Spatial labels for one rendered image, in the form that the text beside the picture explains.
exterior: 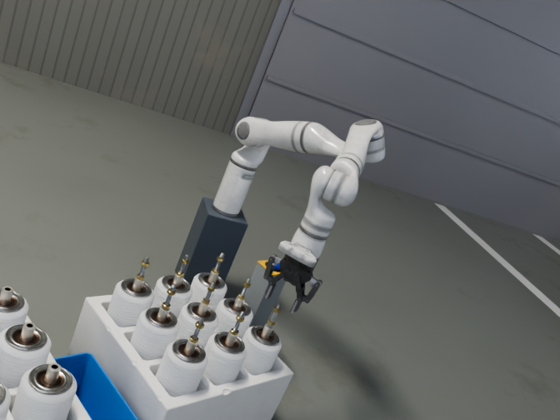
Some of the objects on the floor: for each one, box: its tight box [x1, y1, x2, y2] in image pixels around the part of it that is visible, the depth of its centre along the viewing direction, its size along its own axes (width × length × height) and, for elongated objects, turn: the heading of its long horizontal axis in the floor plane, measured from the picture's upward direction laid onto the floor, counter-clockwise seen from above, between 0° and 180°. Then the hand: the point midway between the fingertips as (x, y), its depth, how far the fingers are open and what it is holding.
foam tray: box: [68, 295, 293, 420], centre depth 148 cm, size 39×39×18 cm
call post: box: [244, 263, 286, 328], centre depth 171 cm, size 7×7×31 cm
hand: (282, 300), depth 140 cm, fingers open, 6 cm apart
